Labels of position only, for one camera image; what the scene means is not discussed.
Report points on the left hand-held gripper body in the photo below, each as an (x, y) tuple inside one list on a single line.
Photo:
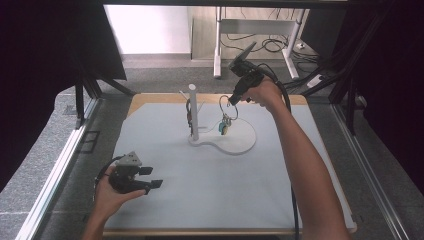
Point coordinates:
[(126, 176)]

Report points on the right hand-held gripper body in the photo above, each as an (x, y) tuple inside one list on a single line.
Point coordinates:
[(246, 78)]

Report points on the teal key tag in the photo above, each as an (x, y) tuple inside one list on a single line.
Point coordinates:
[(221, 127)]

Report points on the yellow key tag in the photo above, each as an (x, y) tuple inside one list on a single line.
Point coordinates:
[(227, 130)]

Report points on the white key stand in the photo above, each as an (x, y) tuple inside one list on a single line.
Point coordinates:
[(194, 113)]

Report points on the person's right hand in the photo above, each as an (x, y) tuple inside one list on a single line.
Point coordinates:
[(266, 95)]

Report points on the person's left hand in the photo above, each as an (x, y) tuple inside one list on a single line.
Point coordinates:
[(106, 200)]

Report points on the pale grey table mat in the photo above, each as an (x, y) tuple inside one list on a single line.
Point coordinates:
[(186, 186)]

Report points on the white power strip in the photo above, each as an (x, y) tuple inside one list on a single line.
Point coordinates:
[(315, 81)]

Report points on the wooden table board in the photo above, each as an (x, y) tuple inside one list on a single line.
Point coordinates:
[(153, 97)]

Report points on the black metal stand legs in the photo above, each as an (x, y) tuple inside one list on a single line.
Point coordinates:
[(87, 90)]

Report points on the black curtain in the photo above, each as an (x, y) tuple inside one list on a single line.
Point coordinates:
[(393, 66), (40, 66)]

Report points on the white desk frame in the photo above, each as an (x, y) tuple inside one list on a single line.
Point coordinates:
[(256, 26)]

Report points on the aluminium frame rail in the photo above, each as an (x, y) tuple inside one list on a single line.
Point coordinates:
[(373, 173), (53, 180)]

